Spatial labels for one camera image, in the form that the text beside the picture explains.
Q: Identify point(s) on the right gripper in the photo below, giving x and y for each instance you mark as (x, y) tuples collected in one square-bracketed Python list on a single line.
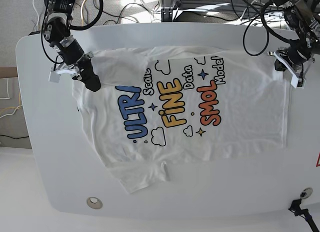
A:
[(82, 70)]

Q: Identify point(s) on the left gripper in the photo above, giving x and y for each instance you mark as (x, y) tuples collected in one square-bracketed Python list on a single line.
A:
[(292, 59)]

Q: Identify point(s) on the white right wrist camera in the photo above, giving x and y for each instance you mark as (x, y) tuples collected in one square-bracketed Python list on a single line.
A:
[(54, 75)]

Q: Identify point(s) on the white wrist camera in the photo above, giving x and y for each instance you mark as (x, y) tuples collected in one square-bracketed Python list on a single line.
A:
[(298, 79), (54, 75)]

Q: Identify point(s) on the silver table grommet right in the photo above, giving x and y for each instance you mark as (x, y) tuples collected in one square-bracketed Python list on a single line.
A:
[(306, 193)]

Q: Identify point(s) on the white printed T-shirt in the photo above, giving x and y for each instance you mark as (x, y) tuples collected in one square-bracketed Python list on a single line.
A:
[(166, 105)]

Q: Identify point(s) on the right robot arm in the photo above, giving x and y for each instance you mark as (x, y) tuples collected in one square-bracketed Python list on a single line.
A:
[(71, 59)]

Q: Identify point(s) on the red warning triangle sticker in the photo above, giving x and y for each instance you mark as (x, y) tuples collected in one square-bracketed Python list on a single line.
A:
[(318, 161)]

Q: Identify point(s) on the silver table grommet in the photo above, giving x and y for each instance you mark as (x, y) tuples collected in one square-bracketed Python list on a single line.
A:
[(306, 193), (94, 203)]

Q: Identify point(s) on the black clamp mount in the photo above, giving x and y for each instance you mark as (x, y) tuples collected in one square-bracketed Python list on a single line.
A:
[(304, 213)]

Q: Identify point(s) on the silver central frame post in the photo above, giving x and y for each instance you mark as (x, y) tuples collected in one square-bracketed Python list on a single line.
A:
[(169, 9)]

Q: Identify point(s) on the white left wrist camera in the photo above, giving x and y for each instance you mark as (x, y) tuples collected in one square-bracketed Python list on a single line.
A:
[(298, 79)]

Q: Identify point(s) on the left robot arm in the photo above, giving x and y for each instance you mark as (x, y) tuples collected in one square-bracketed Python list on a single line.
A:
[(297, 14)]

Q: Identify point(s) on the silver table grommet left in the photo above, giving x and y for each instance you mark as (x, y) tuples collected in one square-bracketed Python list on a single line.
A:
[(94, 203)]

